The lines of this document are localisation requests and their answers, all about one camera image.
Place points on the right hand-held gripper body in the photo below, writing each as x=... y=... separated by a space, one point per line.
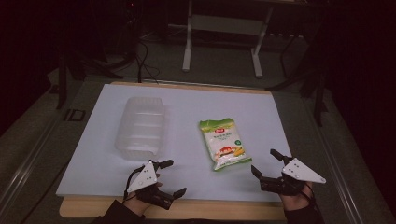
x=299 y=172

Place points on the person's left hand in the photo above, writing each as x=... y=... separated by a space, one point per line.
x=134 y=204

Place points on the green and white snack packet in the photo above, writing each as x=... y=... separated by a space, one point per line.
x=224 y=144

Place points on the person's right hand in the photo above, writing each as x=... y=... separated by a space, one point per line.
x=295 y=202

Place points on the black metal stand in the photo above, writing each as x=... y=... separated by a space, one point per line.
x=318 y=99
x=62 y=81

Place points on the white table sheet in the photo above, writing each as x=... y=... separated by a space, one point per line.
x=186 y=102

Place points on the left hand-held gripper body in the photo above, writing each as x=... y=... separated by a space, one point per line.
x=144 y=179

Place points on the white metal desk frame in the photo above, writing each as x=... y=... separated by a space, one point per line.
x=186 y=46

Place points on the black floor bracket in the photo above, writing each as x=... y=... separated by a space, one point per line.
x=74 y=114

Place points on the clear plastic container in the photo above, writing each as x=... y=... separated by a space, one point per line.
x=140 y=130

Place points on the metal floor rail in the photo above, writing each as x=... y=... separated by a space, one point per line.
x=28 y=168
x=339 y=174

